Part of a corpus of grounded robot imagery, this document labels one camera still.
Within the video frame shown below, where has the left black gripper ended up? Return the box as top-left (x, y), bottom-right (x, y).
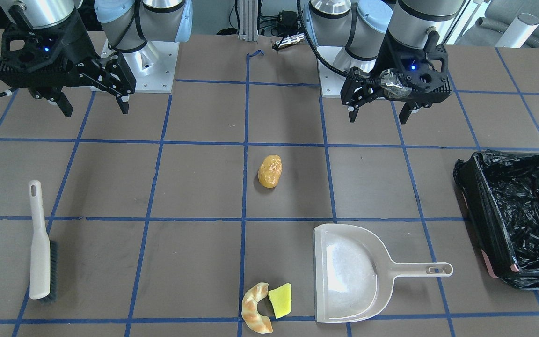
top-left (341, 30), bottom-right (452, 125)

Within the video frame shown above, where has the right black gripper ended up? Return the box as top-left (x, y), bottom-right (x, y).
top-left (0, 9), bottom-right (135, 117)

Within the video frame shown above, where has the round golden bread roll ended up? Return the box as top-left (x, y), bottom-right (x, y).
top-left (257, 155), bottom-right (283, 189)

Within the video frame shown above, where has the beige plastic dustpan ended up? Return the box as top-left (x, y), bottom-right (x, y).
top-left (313, 223), bottom-right (454, 323)

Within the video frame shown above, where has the beige hand brush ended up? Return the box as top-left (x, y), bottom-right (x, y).
top-left (29, 180), bottom-right (58, 304)

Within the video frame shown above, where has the yellow sponge piece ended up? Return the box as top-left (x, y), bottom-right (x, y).
top-left (268, 282), bottom-right (292, 319)

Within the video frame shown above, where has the croissant bread piece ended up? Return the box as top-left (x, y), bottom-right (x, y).
top-left (241, 282), bottom-right (273, 334)

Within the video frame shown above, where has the bin with black bag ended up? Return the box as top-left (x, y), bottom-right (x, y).
top-left (452, 151), bottom-right (539, 290)

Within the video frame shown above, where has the metal connector plug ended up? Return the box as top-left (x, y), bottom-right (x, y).
top-left (272, 33), bottom-right (306, 51)

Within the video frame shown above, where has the black power adapter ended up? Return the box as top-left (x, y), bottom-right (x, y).
top-left (277, 10), bottom-right (298, 29)

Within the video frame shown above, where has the grey office chair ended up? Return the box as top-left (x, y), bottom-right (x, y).
top-left (455, 0), bottom-right (539, 48)

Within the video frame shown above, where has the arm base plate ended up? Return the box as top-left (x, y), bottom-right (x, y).
top-left (316, 44), bottom-right (396, 100)
top-left (123, 41), bottom-right (181, 93)

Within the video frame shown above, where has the aluminium frame post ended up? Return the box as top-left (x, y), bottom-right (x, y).
top-left (236, 0), bottom-right (259, 43)

